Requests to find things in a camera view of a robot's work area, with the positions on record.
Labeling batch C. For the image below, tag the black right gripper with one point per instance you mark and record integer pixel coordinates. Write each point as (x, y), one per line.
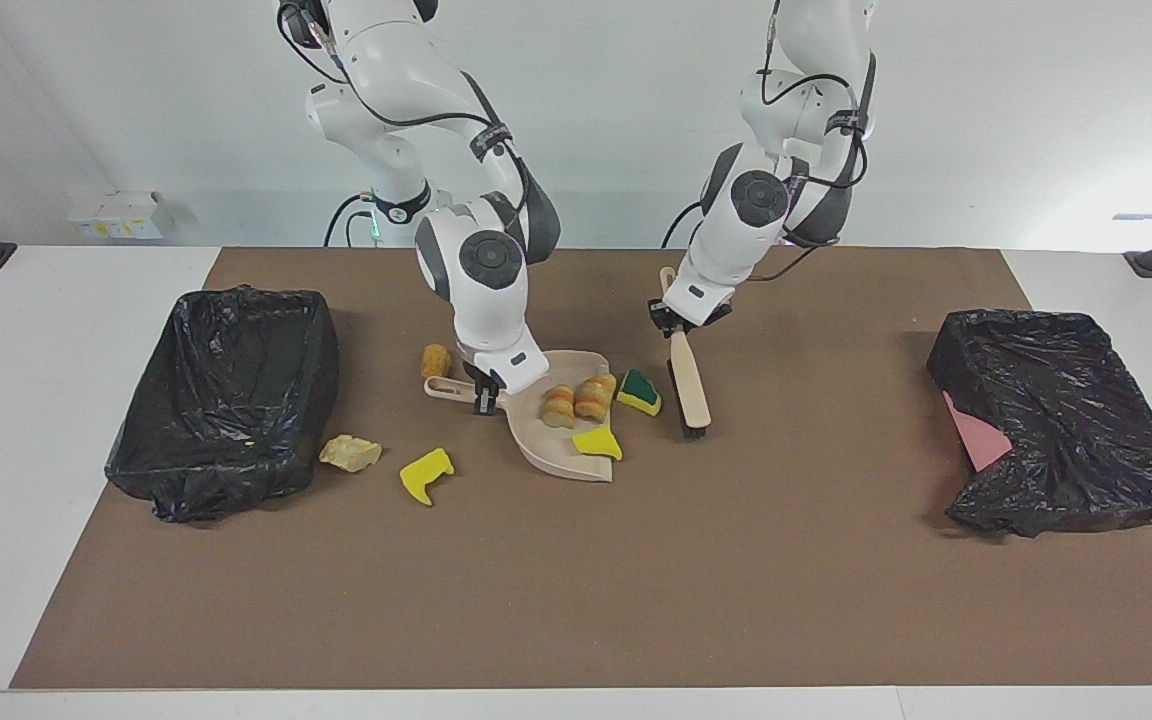
(489, 380)

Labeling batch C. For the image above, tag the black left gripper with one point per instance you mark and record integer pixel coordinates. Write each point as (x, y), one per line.
(664, 318)

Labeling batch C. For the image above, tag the brown croquette toy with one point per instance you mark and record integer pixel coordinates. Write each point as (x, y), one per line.
(435, 360)

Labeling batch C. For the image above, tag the beige hand brush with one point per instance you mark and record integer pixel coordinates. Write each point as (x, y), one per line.
(691, 380)

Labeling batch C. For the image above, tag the orange striped bread toy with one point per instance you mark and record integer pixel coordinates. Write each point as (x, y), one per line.
(558, 406)
(596, 397)

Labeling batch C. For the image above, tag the beige plastic dustpan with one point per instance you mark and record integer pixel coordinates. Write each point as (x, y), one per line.
(546, 445)

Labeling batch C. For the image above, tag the yellow green sponge piece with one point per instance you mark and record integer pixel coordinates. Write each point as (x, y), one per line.
(640, 393)

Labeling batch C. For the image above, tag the yellow boot-shaped sponge piece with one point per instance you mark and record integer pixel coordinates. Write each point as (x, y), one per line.
(424, 474)

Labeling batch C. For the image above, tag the yellow sponge wedge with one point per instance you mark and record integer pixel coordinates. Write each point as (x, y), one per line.
(596, 443)

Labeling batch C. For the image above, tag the pale dumpling toy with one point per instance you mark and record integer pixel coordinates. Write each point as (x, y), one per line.
(350, 453)

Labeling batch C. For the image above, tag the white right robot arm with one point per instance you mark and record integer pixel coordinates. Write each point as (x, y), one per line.
(486, 300)

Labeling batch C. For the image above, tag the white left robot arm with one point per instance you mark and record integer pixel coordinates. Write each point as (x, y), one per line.
(736, 240)

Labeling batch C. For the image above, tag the black trash bag bin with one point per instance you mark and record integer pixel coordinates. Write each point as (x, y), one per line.
(226, 400)
(1076, 420)

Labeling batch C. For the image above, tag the pink bin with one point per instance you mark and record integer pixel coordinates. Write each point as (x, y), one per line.
(976, 440)

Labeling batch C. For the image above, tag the brown table mat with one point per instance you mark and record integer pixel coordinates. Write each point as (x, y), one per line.
(576, 600)

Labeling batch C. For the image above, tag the white wall box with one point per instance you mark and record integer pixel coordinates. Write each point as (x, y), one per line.
(116, 215)

